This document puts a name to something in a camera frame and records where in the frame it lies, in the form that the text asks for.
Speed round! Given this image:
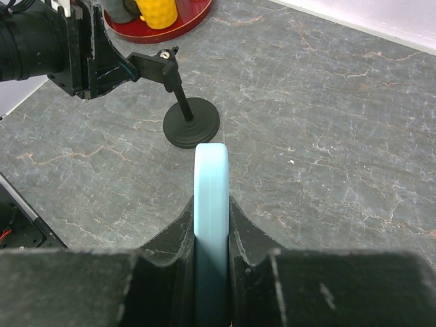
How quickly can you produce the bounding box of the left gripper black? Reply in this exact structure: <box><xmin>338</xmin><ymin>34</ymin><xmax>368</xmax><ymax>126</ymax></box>
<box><xmin>48</xmin><ymin>1</ymin><xmax>140</xmax><ymax>99</ymax></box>

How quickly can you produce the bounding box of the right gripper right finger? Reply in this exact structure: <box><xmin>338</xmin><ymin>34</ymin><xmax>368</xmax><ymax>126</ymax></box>
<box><xmin>228</xmin><ymin>198</ymin><xmax>435</xmax><ymax>326</ymax></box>

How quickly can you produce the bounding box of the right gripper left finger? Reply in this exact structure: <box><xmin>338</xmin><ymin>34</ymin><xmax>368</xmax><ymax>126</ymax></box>
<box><xmin>1</xmin><ymin>202</ymin><xmax>193</xmax><ymax>326</ymax></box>

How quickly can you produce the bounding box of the phone with light blue case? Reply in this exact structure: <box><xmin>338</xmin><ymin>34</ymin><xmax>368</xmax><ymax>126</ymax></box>
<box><xmin>193</xmin><ymin>143</ymin><xmax>229</xmax><ymax>326</ymax></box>

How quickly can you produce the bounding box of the black phone stand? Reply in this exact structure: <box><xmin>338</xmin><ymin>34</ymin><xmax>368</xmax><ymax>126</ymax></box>
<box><xmin>127</xmin><ymin>47</ymin><xmax>220</xmax><ymax>149</ymax></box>

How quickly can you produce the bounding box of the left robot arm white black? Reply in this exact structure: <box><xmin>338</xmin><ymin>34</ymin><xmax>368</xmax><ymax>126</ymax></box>
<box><xmin>1</xmin><ymin>1</ymin><xmax>140</xmax><ymax>99</ymax></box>

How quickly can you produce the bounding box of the dark green mug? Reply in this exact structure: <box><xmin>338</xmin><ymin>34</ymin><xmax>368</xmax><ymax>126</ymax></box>
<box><xmin>100</xmin><ymin>0</ymin><xmax>140</xmax><ymax>24</ymax></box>

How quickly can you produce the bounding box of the yellow mug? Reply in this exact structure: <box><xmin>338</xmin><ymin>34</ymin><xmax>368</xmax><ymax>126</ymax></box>
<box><xmin>136</xmin><ymin>0</ymin><xmax>178</xmax><ymax>30</ymax></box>

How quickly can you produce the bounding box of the red round tray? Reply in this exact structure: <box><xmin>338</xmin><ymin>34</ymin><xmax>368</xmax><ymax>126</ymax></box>
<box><xmin>103</xmin><ymin>1</ymin><xmax>213</xmax><ymax>44</ymax></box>

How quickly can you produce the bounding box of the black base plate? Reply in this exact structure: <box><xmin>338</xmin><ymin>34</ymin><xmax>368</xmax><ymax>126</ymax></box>
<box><xmin>1</xmin><ymin>174</ymin><xmax>67</xmax><ymax>249</ymax></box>

